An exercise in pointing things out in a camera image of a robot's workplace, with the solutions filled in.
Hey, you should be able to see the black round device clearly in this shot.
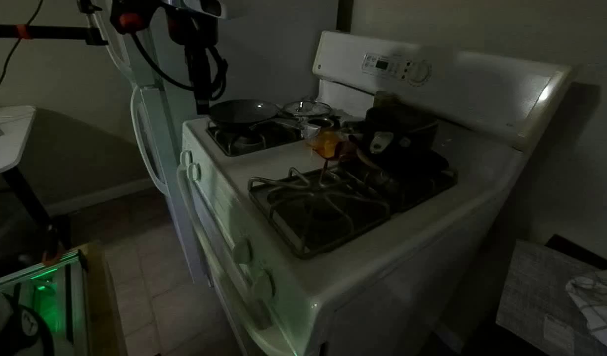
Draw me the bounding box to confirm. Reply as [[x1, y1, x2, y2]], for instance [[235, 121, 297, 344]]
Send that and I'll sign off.
[[0, 279, 57, 356]]

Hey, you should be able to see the dark frying pan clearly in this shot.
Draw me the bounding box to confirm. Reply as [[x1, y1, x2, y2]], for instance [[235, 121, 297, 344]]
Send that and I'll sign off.
[[206, 97, 281, 129]]

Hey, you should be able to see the large black burner grate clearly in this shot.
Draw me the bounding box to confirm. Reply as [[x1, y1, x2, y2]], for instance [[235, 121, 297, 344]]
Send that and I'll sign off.
[[247, 154, 461, 261]]

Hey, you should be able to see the white table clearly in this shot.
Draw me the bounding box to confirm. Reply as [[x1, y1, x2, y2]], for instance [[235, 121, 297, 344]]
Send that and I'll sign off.
[[0, 103, 38, 180]]

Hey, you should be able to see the small black burner grate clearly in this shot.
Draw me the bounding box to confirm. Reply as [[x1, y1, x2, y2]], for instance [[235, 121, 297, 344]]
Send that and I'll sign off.
[[206, 119, 306, 158]]

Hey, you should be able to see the white gas stove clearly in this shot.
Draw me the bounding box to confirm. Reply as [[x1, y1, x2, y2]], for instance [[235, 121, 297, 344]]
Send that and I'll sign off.
[[174, 28, 575, 356]]

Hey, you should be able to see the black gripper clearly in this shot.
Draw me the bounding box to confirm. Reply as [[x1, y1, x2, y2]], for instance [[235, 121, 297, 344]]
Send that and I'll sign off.
[[172, 8, 219, 115]]

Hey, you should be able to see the checkered cloth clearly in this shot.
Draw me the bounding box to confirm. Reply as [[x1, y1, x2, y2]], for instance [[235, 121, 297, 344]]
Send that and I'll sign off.
[[564, 265, 607, 354]]

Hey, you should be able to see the black kettle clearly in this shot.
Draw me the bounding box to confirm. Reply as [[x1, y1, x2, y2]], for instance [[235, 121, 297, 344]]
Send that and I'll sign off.
[[350, 95, 449, 174]]

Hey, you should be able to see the orange bean can foil lid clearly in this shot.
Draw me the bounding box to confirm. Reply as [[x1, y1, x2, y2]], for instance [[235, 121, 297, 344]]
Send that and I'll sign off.
[[308, 127, 354, 164]]

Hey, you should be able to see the shiny round lid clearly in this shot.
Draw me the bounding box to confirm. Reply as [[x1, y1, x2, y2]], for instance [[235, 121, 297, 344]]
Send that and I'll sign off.
[[281, 97, 338, 129]]

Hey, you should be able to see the thin black cable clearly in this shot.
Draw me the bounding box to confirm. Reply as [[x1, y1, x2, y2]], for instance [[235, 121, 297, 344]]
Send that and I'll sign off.
[[0, 0, 45, 109]]

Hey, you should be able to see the grey cardboard box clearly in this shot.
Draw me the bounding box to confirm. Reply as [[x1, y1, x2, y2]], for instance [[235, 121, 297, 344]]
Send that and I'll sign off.
[[494, 238, 607, 356]]

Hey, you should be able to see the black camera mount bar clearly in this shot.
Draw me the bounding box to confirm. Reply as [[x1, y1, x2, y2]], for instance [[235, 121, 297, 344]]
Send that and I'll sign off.
[[0, 22, 111, 48]]

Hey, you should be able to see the green lit cabinet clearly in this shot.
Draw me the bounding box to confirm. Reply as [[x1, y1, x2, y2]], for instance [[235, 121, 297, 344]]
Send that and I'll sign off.
[[0, 243, 127, 356]]

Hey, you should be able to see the white refrigerator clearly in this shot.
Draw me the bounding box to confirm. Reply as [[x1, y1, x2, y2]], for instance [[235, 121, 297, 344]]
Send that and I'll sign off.
[[83, 0, 206, 200]]

